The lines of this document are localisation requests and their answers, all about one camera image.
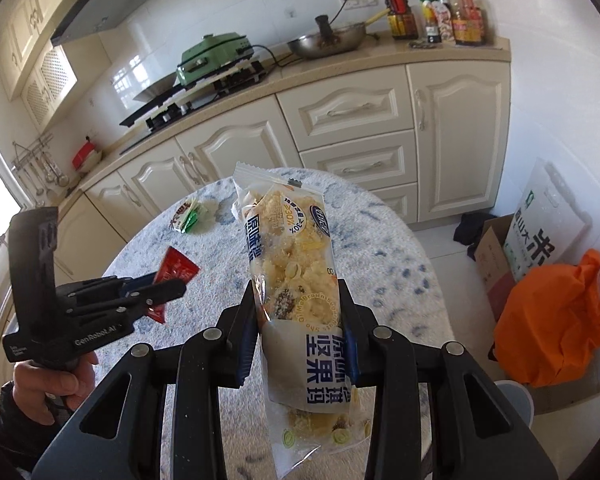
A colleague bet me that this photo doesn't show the red small wrapper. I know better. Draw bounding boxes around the red small wrapper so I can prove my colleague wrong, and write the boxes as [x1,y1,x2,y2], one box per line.
[147,246,200,324]

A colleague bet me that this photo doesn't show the white noodle snack package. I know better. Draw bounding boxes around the white noodle snack package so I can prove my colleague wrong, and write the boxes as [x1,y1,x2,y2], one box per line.
[233,162,370,478]

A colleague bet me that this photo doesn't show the green white sauce packet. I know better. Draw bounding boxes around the green white sauce packet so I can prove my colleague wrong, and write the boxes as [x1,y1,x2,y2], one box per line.
[169,197,218,234]

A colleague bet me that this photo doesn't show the orange plastic trash bag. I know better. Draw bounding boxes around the orange plastic trash bag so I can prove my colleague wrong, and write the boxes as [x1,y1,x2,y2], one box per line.
[493,248,600,388]

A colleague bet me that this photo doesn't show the cream lower kitchen cabinets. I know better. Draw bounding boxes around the cream lower kitchen cabinets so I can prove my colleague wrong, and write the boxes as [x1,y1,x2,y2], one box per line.
[0,58,513,411]

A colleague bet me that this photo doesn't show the person's left hand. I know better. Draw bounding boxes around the person's left hand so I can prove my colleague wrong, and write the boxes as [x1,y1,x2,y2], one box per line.
[12,352,99,426]

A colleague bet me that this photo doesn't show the hanging utensil rack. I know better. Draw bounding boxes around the hanging utensil rack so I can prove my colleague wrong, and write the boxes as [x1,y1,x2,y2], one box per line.
[10,132,69,207]

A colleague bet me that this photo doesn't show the cardboard box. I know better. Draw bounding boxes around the cardboard box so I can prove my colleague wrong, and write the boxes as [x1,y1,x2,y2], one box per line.
[475,214,516,321]

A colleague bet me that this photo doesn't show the dark cloth on floor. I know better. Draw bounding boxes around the dark cloth on floor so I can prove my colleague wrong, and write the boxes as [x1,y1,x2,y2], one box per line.
[453,211,495,260]

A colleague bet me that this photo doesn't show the black gas stove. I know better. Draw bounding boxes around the black gas stove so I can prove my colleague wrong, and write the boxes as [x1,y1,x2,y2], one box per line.
[120,60,268,132]

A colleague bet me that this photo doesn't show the white rice bag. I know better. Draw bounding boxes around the white rice bag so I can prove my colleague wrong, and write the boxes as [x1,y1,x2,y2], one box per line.
[503,158,591,282]

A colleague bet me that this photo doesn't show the cream upper cabinets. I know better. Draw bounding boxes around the cream upper cabinets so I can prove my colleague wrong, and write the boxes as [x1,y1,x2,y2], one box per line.
[0,0,110,132]

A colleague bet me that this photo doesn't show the green electric cooker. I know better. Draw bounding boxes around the green electric cooker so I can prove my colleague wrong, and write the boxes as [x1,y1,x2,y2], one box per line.
[175,32,253,88]

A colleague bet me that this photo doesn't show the steel wok pan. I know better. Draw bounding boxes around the steel wok pan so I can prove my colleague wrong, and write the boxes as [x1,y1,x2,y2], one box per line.
[287,9,389,60]

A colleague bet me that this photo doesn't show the dark soy sauce bottle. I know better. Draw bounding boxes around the dark soy sauce bottle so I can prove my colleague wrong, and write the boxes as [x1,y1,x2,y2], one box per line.
[385,0,418,40]

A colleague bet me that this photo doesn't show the red label oil bottle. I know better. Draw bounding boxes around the red label oil bottle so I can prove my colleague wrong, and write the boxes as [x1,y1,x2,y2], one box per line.
[450,0,486,47]

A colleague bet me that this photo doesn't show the yellow cap condiment bottle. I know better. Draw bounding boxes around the yellow cap condiment bottle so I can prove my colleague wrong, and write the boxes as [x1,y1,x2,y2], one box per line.
[419,0,442,44]

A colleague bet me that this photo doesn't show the wall power outlet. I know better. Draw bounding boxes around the wall power outlet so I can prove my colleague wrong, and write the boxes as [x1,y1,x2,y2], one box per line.
[340,0,378,11]

